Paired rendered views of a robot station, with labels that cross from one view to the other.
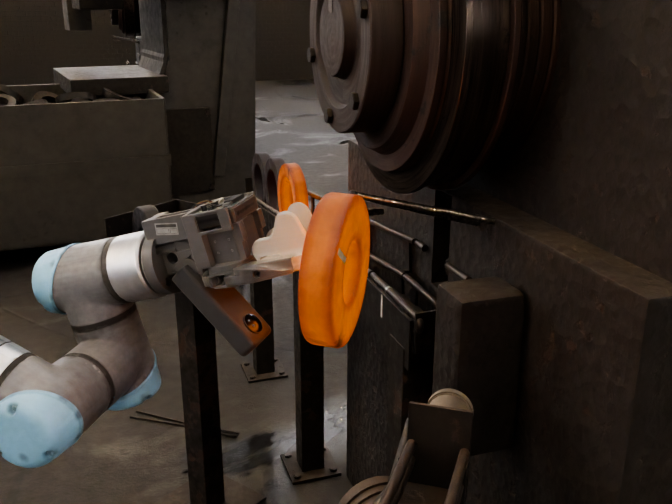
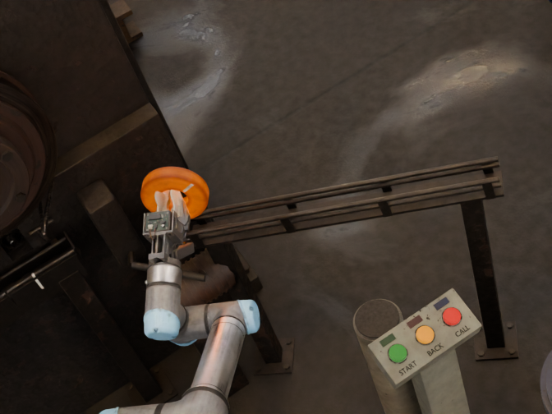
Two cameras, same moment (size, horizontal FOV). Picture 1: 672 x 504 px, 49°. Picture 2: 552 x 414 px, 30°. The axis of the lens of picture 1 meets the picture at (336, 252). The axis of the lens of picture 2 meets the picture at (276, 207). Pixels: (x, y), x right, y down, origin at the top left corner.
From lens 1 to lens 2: 2.17 m
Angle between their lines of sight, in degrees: 73
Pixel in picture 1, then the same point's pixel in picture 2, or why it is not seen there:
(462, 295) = (108, 199)
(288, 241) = (176, 199)
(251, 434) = not seen: outside the picture
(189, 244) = (177, 236)
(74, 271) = (175, 302)
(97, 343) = (192, 310)
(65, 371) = (221, 306)
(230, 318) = (187, 245)
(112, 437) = not seen: outside the picture
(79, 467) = not seen: outside the picture
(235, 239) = (174, 218)
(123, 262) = (177, 273)
